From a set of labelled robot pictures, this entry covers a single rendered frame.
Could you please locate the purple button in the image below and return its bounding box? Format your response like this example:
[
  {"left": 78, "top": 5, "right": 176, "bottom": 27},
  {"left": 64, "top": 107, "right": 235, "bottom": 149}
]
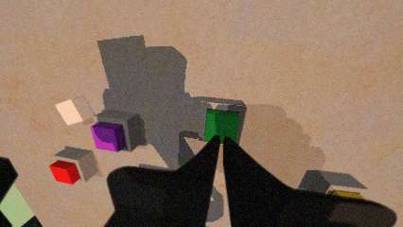
[{"left": 90, "top": 110, "right": 142, "bottom": 152}]

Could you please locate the yellow button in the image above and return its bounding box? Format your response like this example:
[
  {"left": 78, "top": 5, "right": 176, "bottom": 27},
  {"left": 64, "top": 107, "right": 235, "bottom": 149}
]
[{"left": 306, "top": 170, "right": 368, "bottom": 200}]

